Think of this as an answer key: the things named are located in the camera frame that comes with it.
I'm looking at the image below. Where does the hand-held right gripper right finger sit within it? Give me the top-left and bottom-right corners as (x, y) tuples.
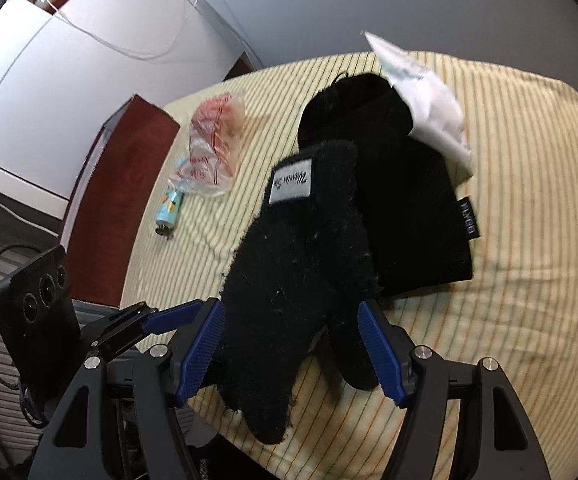
(356, 300), (552, 480)

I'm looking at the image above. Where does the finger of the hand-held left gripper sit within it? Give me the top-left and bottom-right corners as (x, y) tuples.
(81, 301), (206, 361)

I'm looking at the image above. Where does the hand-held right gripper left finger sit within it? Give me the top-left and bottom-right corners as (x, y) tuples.
(28, 300), (227, 480)

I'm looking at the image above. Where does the light blue lighter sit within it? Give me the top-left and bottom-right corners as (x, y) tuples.
(154, 187), (185, 240)

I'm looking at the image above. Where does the black fleece mitten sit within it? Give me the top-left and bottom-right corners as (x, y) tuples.
(216, 140), (382, 446)

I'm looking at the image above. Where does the dark red cardboard box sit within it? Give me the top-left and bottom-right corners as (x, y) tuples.
(58, 94), (180, 311)

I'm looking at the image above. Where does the black knit beanie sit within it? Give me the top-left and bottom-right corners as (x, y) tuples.
(296, 72), (484, 298)

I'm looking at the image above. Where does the orange item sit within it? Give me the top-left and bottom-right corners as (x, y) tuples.
(169, 91), (246, 198)

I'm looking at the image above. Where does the white plastic packet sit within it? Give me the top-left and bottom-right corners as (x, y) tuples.
(361, 30), (472, 181)

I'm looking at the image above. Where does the white shelf board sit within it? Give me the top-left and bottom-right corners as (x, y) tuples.
(0, 147), (70, 221)

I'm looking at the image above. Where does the yellow striped tablecloth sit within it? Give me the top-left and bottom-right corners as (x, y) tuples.
(119, 52), (578, 480)

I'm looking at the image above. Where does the white hanging cable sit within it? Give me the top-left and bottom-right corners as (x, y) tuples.
(52, 0), (205, 61)

